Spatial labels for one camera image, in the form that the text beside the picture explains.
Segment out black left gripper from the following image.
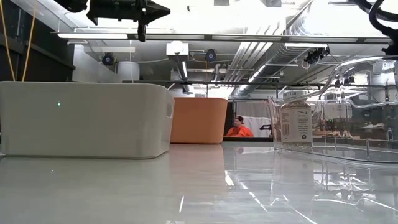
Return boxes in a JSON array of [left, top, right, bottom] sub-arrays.
[[86, 0, 172, 43]]

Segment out white-lid spice jar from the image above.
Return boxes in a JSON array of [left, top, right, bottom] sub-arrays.
[[279, 90, 314, 150]]

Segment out long ceiling light bar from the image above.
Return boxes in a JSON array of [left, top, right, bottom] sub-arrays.
[[57, 32, 392, 44]]

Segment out white ceiling box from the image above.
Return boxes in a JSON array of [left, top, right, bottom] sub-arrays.
[[165, 40, 190, 57]]

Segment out white cylinder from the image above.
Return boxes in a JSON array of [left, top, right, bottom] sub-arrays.
[[117, 60, 141, 83]]

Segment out silver ceiling ducts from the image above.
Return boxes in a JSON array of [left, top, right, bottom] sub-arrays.
[[223, 0, 315, 96]]

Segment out orange plastic bin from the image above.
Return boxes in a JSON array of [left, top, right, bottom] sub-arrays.
[[170, 96, 229, 145]]

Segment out white plastic bin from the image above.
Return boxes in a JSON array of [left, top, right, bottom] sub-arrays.
[[0, 81, 175, 160]]

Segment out person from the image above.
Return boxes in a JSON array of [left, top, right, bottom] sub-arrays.
[[224, 115, 254, 138]]

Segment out white cloth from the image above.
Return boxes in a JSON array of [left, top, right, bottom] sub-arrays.
[[236, 102, 274, 138]]

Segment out black ceiling fixture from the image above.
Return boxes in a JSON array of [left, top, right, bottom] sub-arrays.
[[303, 46, 331, 65]]

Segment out clear plastic bin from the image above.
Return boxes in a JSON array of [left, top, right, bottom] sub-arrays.
[[268, 55, 398, 165]]

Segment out black ceiling camera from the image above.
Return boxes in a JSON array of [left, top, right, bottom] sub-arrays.
[[205, 48, 218, 62], [101, 52, 117, 67]]

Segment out black horizontal rail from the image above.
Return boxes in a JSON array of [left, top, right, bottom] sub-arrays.
[[122, 80, 330, 87]]

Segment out yellow cable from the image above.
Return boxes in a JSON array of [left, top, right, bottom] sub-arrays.
[[0, 0, 39, 83]]

